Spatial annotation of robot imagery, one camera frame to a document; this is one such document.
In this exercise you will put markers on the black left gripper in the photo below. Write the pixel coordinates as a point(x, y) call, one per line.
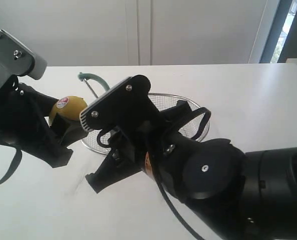
point(23, 111)

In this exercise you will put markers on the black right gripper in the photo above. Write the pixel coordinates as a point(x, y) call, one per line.
point(141, 149)

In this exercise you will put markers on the yellow lemon with sticker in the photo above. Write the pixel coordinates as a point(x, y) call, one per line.
point(69, 107)

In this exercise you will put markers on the teal vegetable peeler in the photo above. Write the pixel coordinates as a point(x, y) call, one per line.
point(84, 77)

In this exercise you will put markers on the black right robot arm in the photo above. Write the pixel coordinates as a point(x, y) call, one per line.
point(240, 196)

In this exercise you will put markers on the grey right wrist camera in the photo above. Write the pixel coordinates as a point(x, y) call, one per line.
point(125, 104)

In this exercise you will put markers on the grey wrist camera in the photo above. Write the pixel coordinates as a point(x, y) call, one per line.
point(125, 104)
point(16, 56)

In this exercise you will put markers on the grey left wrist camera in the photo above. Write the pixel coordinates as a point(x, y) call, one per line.
point(16, 56)

